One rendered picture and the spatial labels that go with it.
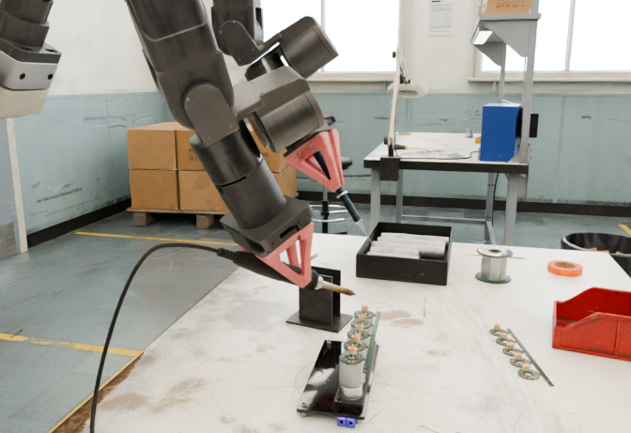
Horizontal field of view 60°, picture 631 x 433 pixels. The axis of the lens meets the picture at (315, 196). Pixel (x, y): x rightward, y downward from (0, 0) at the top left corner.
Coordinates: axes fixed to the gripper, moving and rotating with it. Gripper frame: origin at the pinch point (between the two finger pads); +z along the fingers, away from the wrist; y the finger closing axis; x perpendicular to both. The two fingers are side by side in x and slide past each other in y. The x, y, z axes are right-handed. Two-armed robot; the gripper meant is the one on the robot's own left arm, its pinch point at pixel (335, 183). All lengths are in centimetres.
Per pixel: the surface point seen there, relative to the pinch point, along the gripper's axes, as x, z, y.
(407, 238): 11.5, 14.5, 40.0
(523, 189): 11, 32, 181
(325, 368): 7.4, 18.8, -14.0
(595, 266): -16, 37, 45
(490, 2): -19, -43, 190
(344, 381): 1.7, 19.3, -20.3
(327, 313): 11.2, 14.8, -1.6
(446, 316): 0.6, 25.1, 9.6
